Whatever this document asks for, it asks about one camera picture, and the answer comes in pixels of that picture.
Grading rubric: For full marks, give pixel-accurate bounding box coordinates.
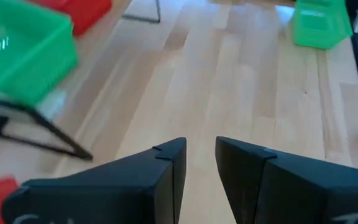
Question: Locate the green plastic mesh basket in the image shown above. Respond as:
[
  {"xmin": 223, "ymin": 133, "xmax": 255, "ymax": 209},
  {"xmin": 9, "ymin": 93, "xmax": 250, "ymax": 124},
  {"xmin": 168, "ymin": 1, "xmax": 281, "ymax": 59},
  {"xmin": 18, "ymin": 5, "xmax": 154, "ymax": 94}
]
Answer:
[
  {"xmin": 0, "ymin": 0, "xmax": 79, "ymax": 108},
  {"xmin": 292, "ymin": 0, "xmax": 353, "ymax": 50}
]

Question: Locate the wooden shelf with black legs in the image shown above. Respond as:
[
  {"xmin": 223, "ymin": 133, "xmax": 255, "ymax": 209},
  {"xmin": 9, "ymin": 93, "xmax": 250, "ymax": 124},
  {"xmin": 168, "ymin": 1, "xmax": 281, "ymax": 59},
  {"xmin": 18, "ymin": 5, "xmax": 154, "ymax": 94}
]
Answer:
[{"xmin": 0, "ymin": 0, "xmax": 162, "ymax": 161}]

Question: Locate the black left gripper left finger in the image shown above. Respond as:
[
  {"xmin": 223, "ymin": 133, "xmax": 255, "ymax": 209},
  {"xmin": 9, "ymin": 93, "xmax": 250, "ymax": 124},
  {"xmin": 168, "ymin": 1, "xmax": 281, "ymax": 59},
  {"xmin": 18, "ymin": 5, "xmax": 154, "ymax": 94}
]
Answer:
[{"xmin": 1, "ymin": 136, "xmax": 188, "ymax": 224}]

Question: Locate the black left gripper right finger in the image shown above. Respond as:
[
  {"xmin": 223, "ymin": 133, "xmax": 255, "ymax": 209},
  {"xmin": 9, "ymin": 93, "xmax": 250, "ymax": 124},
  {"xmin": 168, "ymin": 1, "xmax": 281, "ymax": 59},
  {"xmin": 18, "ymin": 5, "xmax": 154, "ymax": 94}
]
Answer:
[{"xmin": 215, "ymin": 136, "xmax": 358, "ymax": 224}]

